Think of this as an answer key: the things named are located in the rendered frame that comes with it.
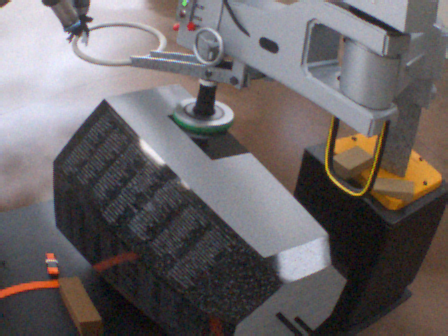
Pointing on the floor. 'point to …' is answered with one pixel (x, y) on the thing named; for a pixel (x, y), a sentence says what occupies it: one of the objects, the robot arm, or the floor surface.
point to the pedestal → (368, 242)
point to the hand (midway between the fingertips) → (78, 43)
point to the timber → (80, 306)
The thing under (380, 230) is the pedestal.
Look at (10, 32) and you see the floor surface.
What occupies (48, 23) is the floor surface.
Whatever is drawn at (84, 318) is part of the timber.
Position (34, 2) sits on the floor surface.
